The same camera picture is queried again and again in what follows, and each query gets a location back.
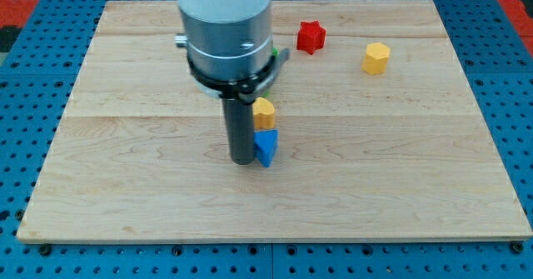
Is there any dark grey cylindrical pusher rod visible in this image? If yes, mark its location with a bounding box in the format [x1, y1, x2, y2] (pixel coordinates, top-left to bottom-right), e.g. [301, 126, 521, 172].
[222, 99, 255, 165]

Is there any blue triangle block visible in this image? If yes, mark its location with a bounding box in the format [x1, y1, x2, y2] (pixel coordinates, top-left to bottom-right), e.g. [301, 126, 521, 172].
[254, 129, 278, 167]

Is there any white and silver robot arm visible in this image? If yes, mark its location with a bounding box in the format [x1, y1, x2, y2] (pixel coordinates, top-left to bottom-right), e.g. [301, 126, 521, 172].
[176, 0, 286, 165]

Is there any yellow heart block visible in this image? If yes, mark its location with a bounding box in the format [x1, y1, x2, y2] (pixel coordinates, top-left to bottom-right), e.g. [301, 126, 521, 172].
[252, 97, 276, 131]

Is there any green block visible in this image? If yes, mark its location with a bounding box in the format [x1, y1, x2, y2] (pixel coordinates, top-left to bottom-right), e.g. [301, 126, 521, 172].
[262, 47, 278, 97]

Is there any light wooden board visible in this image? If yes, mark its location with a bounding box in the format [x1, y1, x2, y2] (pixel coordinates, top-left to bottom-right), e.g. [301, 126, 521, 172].
[17, 0, 532, 244]

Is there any red star block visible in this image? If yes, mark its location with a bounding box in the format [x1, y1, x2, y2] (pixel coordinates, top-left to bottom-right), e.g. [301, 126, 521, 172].
[296, 20, 326, 55]

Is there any yellow hexagon block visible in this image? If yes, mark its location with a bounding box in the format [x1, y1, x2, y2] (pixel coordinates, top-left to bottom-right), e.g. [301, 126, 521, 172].
[361, 42, 391, 75]

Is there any black clamp ring with lever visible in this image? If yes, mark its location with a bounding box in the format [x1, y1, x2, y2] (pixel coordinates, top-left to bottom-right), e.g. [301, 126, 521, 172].
[186, 47, 291, 105]

